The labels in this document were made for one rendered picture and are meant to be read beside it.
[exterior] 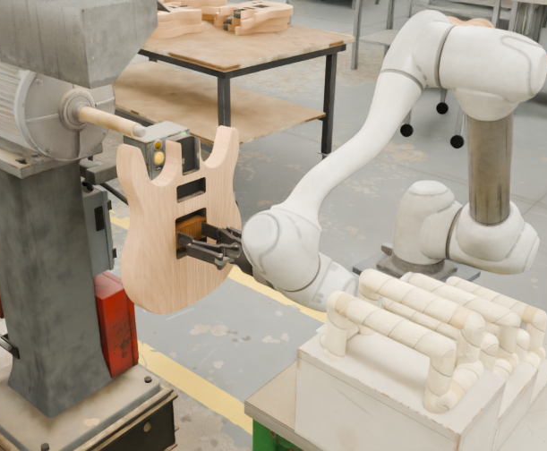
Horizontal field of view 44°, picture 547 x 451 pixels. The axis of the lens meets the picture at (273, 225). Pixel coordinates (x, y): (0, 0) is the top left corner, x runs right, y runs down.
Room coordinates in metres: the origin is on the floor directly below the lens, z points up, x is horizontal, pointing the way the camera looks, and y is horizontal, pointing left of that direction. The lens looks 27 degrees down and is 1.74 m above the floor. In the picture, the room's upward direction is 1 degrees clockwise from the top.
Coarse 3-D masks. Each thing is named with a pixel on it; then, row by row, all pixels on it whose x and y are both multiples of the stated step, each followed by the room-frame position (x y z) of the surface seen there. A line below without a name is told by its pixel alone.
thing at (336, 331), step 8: (328, 304) 0.80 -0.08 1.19; (328, 312) 0.80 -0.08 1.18; (336, 312) 0.79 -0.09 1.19; (328, 320) 0.80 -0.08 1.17; (336, 320) 0.79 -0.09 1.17; (344, 320) 0.80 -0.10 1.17; (328, 328) 0.80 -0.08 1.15; (336, 328) 0.79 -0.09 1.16; (344, 328) 0.80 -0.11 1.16; (328, 336) 0.80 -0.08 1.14; (336, 336) 0.79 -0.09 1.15; (344, 336) 0.80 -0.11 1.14; (328, 344) 0.80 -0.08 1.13; (336, 344) 0.79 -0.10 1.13; (344, 344) 0.80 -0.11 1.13; (328, 352) 0.80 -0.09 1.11; (336, 352) 0.79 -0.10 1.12; (344, 352) 0.80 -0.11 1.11; (336, 360) 0.79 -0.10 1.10
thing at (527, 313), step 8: (448, 280) 1.12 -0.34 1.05; (456, 280) 1.11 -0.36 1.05; (464, 280) 1.11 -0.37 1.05; (464, 288) 1.09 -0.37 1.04; (472, 288) 1.08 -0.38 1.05; (480, 288) 1.08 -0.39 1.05; (480, 296) 1.07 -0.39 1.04; (488, 296) 1.06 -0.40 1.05; (496, 296) 1.06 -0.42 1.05; (504, 296) 1.05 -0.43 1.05; (504, 304) 1.04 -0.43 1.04; (512, 304) 1.03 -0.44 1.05; (520, 304) 1.03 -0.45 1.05; (520, 312) 1.02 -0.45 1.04; (528, 312) 1.01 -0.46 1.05; (536, 312) 1.01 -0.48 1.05; (544, 312) 1.01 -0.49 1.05; (528, 320) 1.00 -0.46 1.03; (536, 320) 1.00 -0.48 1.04; (544, 320) 1.00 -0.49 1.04
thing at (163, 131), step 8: (144, 128) 1.75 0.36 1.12; (152, 128) 1.76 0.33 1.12; (160, 128) 1.76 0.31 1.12; (168, 128) 1.76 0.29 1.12; (176, 128) 1.76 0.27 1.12; (184, 128) 1.76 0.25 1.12; (128, 136) 1.69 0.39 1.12; (144, 136) 1.69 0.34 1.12; (152, 136) 1.69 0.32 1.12; (160, 136) 1.69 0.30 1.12; (168, 136) 1.71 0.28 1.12; (128, 144) 1.69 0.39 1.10; (136, 144) 1.67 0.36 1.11; (144, 144) 1.65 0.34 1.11; (152, 144) 1.66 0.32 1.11; (144, 152) 1.65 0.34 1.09; (152, 152) 1.65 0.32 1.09; (144, 160) 1.65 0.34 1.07; (152, 160) 1.65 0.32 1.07; (152, 168) 1.65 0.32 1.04; (160, 168) 1.67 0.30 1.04; (152, 176) 1.65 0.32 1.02; (88, 184) 1.75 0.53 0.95; (104, 184) 1.74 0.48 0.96; (88, 192) 1.74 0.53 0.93; (112, 192) 1.73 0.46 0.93
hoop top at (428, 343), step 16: (336, 304) 0.79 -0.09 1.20; (352, 304) 0.78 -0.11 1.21; (368, 304) 0.78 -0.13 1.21; (368, 320) 0.76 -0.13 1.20; (384, 320) 0.75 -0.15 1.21; (400, 320) 0.74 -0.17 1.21; (400, 336) 0.73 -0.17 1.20; (416, 336) 0.72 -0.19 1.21; (432, 336) 0.71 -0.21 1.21; (432, 352) 0.69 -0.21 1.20; (448, 352) 0.69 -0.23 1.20
